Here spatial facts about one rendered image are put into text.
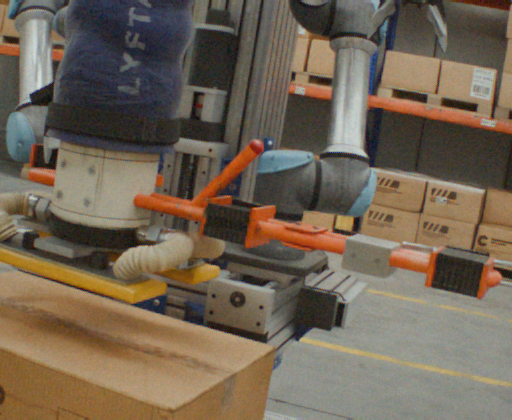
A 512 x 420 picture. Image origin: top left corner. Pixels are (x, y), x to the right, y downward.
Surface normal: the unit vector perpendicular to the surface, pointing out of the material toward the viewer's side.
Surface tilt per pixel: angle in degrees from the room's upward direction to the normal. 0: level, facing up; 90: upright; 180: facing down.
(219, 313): 90
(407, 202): 90
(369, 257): 90
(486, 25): 90
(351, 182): 72
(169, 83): 77
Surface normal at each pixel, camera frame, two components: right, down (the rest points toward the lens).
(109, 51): 0.06, -0.15
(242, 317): -0.30, 0.08
